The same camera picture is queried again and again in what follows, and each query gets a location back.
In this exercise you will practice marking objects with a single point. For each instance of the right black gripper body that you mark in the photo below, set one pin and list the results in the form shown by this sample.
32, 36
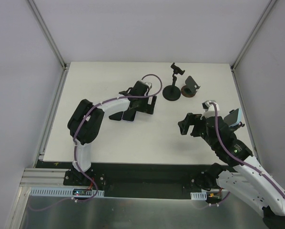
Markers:
195, 124

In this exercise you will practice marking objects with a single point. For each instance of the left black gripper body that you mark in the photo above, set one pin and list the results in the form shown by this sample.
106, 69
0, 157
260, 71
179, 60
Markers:
135, 108

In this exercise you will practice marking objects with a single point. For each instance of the lavender case smartphone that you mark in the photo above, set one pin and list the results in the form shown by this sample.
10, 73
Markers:
129, 115

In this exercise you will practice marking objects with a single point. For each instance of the black round-base phone stand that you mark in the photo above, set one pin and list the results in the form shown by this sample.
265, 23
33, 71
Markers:
172, 92

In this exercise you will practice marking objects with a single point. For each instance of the brown-base black phone stand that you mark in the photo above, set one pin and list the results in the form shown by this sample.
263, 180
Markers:
190, 88

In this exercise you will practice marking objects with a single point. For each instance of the light blue case smartphone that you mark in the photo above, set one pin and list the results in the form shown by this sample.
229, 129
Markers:
234, 117

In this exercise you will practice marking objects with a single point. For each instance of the black smartphone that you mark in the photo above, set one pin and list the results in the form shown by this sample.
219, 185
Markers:
116, 117

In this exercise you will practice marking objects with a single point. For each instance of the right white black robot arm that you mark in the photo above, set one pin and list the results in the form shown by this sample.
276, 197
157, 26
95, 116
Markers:
254, 186

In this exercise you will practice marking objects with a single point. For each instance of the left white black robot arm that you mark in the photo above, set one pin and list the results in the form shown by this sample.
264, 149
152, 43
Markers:
85, 123

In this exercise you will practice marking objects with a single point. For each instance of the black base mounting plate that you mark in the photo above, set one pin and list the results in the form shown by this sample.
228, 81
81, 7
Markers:
140, 180

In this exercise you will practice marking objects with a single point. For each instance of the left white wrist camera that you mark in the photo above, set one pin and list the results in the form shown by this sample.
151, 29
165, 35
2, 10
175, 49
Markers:
149, 84

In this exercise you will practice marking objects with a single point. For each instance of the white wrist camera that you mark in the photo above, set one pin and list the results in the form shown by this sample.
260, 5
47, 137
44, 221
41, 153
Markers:
211, 108
149, 84

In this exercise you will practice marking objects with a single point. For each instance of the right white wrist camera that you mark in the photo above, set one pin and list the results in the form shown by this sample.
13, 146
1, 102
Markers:
211, 108

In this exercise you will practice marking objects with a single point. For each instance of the right aluminium frame post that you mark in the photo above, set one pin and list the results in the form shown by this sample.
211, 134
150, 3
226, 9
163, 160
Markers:
257, 27

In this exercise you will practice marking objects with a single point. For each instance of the aluminium frame post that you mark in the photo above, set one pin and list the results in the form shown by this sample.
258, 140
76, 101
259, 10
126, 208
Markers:
257, 27
46, 32

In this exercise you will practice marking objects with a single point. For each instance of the right white cable duct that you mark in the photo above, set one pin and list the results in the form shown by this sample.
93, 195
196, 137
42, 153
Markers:
199, 195

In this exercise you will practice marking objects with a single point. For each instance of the white cable duct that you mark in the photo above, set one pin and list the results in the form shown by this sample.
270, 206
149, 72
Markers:
199, 195
65, 192

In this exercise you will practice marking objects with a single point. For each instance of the left aluminium frame post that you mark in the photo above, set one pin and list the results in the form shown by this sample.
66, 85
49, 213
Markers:
46, 32

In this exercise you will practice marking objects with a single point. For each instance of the front aluminium frame rail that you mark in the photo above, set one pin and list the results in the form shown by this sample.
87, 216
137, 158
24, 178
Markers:
55, 178

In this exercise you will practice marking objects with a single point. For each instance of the left white cable duct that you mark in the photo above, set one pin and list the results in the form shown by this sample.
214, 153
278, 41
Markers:
65, 192

